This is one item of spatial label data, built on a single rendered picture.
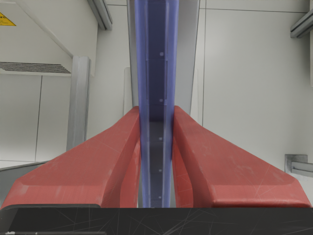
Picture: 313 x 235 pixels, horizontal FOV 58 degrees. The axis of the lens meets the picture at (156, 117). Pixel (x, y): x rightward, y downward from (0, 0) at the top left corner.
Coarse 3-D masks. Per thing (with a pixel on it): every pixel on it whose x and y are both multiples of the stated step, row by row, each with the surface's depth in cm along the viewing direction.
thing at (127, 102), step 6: (126, 72) 23; (126, 78) 23; (126, 84) 23; (126, 90) 22; (192, 90) 22; (126, 96) 22; (192, 96) 22; (126, 102) 22; (192, 102) 22; (126, 108) 22; (192, 108) 22; (192, 114) 22
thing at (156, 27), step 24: (144, 0) 9; (168, 0) 9; (144, 24) 9; (168, 24) 9; (144, 48) 10; (168, 48) 10; (144, 72) 10; (168, 72) 10; (144, 96) 11; (168, 96) 11; (144, 120) 11; (168, 120) 11; (144, 144) 12; (168, 144) 12; (144, 168) 13; (168, 168) 13; (144, 192) 14; (168, 192) 14
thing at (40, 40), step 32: (0, 0) 46; (32, 0) 49; (64, 0) 65; (0, 32) 59; (32, 32) 58; (64, 32) 66; (96, 32) 98; (0, 64) 85; (32, 64) 83; (64, 64) 82
